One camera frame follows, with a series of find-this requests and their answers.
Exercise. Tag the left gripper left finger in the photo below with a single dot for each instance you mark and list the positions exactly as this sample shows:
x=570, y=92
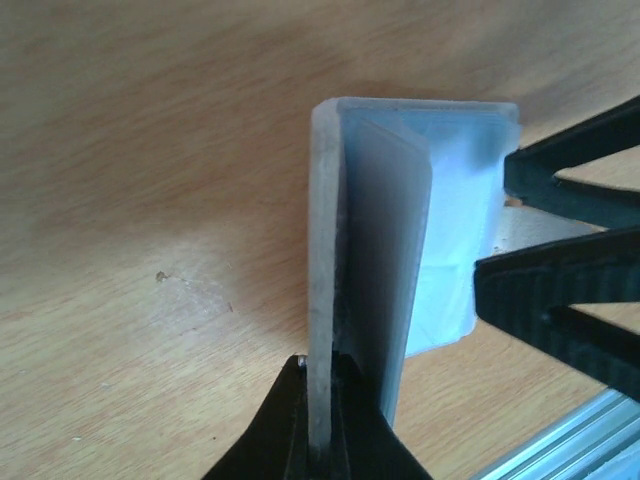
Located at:
x=275, y=444

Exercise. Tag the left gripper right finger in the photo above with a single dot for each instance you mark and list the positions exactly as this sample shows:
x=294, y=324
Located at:
x=363, y=445

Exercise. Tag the aluminium front rail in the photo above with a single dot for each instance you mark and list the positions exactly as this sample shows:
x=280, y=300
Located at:
x=598, y=440

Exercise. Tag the beige card holder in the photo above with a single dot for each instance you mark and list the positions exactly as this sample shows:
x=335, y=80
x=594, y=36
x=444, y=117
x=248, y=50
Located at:
x=405, y=195

